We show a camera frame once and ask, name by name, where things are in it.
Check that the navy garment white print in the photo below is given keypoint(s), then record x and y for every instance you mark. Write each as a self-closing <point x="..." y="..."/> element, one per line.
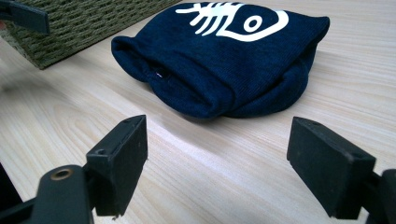
<point x="218" y="65"/>

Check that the green woven basket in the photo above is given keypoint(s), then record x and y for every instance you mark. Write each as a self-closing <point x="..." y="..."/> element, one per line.
<point x="77" y="28"/>

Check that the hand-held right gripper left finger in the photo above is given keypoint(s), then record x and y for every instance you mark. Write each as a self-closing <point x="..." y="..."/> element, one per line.
<point x="120" y="165"/>

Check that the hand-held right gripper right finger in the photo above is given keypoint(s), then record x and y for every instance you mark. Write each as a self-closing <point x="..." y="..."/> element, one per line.
<point x="327" y="168"/>

